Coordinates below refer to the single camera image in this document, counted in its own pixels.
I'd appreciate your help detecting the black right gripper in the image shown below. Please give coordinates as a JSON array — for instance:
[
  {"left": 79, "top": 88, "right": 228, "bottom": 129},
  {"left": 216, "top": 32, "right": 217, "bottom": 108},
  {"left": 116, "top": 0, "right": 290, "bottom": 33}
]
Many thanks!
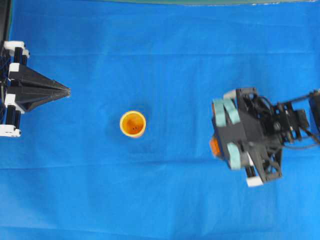
[{"left": 212, "top": 87, "right": 310, "bottom": 187}]

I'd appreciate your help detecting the orange block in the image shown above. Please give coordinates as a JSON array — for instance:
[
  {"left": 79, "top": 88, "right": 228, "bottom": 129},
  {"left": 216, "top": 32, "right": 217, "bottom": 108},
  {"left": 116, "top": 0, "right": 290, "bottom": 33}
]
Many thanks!
[{"left": 209, "top": 103, "right": 222, "bottom": 158}]

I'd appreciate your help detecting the blue table cloth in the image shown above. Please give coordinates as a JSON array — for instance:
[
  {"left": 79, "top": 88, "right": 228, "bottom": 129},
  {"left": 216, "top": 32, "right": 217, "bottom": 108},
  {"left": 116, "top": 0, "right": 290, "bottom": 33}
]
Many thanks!
[{"left": 0, "top": 0, "right": 320, "bottom": 240}]

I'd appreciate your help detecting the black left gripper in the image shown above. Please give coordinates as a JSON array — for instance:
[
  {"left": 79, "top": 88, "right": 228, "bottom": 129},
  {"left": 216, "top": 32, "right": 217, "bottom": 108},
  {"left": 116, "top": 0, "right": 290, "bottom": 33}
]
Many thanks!
[{"left": 0, "top": 40, "right": 71, "bottom": 137}]

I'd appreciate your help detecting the yellow plastic cup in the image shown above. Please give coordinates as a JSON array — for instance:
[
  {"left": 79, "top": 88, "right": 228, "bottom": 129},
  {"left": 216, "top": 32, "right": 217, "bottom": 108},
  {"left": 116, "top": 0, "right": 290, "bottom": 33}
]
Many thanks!
[{"left": 119, "top": 110, "right": 147, "bottom": 138}]

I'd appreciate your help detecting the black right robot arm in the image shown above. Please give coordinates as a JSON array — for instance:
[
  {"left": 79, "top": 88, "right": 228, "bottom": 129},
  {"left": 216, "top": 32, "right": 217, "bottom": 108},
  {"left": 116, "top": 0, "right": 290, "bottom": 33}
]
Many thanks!
[{"left": 209, "top": 87, "right": 320, "bottom": 187}]

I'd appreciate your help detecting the black cable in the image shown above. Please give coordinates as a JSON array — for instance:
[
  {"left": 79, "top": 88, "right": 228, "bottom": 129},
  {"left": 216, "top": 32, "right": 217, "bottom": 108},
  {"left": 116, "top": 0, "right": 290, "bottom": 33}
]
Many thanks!
[{"left": 282, "top": 127, "right": 320, "bottom": 151}]

